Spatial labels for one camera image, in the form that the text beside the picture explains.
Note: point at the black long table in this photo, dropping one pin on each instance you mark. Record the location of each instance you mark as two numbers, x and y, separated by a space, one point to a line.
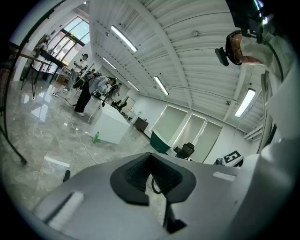
50 56

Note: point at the dark brown cabinet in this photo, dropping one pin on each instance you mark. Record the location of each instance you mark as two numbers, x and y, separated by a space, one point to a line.
141 124

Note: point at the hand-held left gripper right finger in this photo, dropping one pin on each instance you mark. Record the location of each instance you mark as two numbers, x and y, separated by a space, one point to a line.
206 199

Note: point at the black tripod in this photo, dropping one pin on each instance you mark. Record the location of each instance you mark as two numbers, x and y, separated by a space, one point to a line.
32 79

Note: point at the black chest-mounted device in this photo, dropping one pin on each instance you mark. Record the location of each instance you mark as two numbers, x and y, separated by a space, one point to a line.
246 16

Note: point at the green bottle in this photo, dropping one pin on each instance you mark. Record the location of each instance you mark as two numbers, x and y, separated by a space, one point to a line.
96 137

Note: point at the black gaming chair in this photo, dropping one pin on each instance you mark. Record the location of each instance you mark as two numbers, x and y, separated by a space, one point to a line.
119 104

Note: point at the black office chair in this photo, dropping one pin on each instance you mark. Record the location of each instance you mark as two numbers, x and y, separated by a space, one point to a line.
186 150

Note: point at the dark green bin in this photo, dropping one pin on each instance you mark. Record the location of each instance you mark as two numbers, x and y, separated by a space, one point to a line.
158 143

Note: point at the black metal stand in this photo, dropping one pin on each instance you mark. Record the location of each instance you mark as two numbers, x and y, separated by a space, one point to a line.
22 160

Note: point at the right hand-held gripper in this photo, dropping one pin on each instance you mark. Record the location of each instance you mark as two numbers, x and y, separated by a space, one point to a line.
232 158

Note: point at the black head-worn camera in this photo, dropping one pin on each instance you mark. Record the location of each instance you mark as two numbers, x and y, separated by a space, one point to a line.
221 56

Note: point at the white roller blind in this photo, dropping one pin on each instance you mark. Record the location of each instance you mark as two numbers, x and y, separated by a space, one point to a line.
168 124
208 140
192 133

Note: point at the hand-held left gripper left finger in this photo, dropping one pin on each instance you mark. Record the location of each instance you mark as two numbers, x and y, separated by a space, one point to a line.
98 199

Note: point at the long ceiling light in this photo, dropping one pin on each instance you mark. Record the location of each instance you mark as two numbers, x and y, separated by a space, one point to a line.
133 85
123 38
245 102
161 85
109 63

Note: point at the person with head-mounted camera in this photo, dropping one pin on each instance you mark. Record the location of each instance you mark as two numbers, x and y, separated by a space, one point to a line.
281 112

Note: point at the white pedestal box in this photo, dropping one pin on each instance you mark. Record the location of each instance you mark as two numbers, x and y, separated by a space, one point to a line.
110 126

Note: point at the large glass window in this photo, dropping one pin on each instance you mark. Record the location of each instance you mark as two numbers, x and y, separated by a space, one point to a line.
70 35

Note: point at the person's face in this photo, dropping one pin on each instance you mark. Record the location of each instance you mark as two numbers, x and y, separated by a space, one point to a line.
235 43

